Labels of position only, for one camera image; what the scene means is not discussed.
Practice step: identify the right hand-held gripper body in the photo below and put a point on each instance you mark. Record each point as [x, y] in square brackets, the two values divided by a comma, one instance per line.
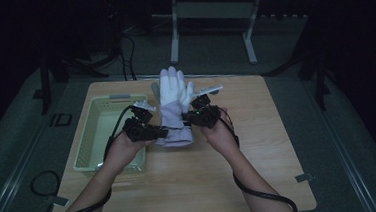
[206, 114]

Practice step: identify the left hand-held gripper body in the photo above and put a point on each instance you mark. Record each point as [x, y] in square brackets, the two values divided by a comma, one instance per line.
[137, 128]

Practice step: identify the lavender glove with white fingers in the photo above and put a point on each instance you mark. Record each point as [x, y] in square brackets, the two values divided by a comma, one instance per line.
[174, 100]

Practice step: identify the person's right hand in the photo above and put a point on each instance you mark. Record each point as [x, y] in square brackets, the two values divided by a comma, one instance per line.
[223, 137]

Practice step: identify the person's left hand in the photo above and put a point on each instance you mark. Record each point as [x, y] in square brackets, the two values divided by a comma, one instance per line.
[122, 154]

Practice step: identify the pale green plastic basket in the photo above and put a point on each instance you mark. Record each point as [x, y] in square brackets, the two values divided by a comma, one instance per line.
[93, 136]

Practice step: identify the black tripod stand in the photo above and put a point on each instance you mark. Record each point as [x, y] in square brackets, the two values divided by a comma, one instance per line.
[59, 68]

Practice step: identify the grey tape piece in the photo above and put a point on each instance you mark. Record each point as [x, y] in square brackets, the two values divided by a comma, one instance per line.
[59, 201]

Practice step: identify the black stand legs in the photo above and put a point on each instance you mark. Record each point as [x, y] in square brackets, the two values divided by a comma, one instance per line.
[309, 60]

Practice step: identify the dark device with red light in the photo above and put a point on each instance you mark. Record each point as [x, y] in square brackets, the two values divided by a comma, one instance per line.
[112, 4]

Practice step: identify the white metal stand frame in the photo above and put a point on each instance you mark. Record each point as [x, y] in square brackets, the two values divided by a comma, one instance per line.
[212, 9]

